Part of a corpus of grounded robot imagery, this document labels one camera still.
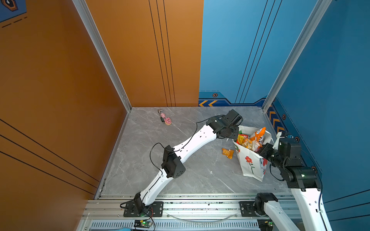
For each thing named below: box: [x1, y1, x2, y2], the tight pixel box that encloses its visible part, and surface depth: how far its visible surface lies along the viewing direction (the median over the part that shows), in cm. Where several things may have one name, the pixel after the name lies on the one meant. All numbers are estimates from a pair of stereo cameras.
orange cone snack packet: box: [221, 147, 235, 160], surface depth 95 cm
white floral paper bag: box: [232, 125, 272, 182], surface depth 74 cm
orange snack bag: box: [250, 127, 267, 151], surface depth 72 cm
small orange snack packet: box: [241, 138, 255, 151], surface depth 72 cm
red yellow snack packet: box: [236, 133, 250, 145], surface depth 80 cm
